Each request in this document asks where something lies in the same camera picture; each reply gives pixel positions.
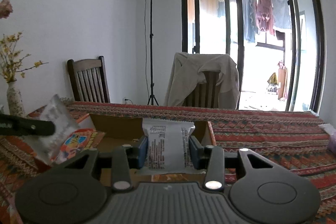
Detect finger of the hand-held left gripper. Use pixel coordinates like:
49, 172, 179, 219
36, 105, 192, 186
0, 114, 56, 137

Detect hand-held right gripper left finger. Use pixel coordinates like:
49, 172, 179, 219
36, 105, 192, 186
56, 135, 149, 192

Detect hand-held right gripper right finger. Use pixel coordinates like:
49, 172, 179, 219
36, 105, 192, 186
188, 135, 279, 191

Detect white printed snack packet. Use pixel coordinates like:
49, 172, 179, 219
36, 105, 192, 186
142, 119, 196, 175

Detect clear silver snack packet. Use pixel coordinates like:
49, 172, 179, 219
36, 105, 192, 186
22, 94, 80, 165

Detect orange cardboard box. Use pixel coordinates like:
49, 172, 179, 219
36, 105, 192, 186
76, 112, 218, 186

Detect orange cartoon snack packet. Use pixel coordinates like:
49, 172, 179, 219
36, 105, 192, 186
56, 128, 105, 165

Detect speckled slim vase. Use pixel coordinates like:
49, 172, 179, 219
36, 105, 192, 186
7, 82, 26, 117

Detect dark wooden chair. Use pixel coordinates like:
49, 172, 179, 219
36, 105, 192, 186
67, 55, 111, 104
182, 70, 221, 107

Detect yellow flower branches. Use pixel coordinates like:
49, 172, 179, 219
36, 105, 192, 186
0, 32, 49, 83

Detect chair draped with beige cloth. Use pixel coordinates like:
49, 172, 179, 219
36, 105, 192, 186
164, 52, 240, 109

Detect floor lamp on tripod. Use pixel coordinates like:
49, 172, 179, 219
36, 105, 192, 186
142, 0, 160, 106

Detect brown wooden board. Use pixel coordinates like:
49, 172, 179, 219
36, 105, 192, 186
277, 61, 288, 101

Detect purple tissue pack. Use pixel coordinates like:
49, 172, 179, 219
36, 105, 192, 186
318, 123, 336, 159

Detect blue hanging garment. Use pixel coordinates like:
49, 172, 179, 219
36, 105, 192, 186
240, 0, 259, 43

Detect orange hanging garment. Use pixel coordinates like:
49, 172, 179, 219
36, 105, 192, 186
188, 0, 200, 23

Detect black sliding glass door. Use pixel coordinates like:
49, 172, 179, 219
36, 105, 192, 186
181, 0, 326, 113

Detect maroon hanging shirt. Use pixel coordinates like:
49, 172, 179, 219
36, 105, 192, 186
256, 0, 276, 36

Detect grey-blue hanging t-shirt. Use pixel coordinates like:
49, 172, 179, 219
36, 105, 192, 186
270, 0, 292, 30

